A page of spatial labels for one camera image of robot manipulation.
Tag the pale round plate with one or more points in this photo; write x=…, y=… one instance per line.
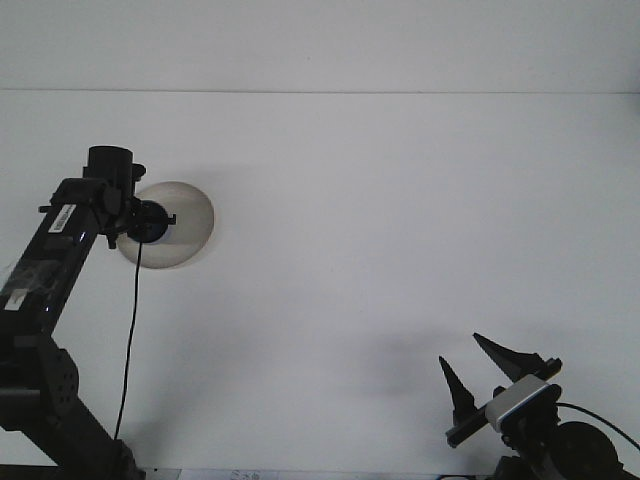
x=190, y=235

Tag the grey camera box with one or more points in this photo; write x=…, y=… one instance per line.
x=520, y=400

